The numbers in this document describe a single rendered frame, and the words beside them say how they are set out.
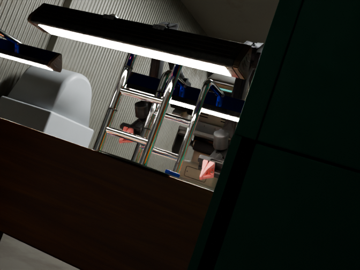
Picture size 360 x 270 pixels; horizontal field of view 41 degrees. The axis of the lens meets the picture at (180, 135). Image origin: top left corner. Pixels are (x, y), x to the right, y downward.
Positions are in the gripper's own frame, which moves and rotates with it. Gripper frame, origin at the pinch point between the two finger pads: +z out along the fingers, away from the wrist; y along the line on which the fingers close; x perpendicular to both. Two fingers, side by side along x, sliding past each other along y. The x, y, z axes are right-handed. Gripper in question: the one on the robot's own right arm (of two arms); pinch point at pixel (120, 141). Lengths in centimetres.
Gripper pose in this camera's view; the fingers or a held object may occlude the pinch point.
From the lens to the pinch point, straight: 204.0
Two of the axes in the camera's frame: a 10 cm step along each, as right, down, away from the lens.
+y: 8.8, 2.6, -4.0
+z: -4.7, 4.6, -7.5
